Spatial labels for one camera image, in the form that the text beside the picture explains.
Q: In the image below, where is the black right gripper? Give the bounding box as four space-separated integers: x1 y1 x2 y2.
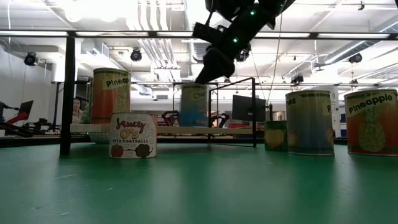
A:
194 46 236 85

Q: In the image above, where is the blue cherries label can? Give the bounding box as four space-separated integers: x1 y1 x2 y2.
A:
180 83 209 128

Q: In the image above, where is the short green pear can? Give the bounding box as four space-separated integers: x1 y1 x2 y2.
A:
264 120 289 152

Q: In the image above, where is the white Saucy O's can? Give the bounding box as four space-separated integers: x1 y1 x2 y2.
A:
109 112 158 160

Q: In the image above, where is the orange pineapple label can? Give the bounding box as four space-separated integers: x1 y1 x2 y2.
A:
343 89 398 157
92 67 132 125

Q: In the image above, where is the peaches label can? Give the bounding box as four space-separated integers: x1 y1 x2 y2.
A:
285 90 336 156

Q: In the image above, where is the black ceiling spotlight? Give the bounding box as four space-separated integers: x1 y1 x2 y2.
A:
235 43 252 63
290 73 305 85
24 52 39 67
348 52 363 65
129 48 143 62

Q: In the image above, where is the black monitor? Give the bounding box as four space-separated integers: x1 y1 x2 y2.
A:
231 94 267 123

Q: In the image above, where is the black linear ceiling light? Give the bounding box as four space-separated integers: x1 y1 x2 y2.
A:
0 29 398 41

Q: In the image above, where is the green table mat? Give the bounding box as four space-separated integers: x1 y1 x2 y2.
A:
0 141 398 224

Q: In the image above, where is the person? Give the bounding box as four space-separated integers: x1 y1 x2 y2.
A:
72 96 84 124

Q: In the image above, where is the black red background machine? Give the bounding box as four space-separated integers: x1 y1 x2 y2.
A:
0 100 35 138

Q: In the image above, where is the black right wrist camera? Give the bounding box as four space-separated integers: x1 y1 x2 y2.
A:
192 22 225 45

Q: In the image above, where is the wooden shelf with black frame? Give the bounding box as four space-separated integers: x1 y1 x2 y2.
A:
59 36 257 156

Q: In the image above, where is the silver ventilation duct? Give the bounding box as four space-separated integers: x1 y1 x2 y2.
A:
183 0 218 63

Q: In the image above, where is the thin hanging cable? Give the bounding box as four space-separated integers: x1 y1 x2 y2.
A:
266 14 284 100

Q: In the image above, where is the black metal table frame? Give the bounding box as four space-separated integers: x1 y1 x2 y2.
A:
0 136 348 147

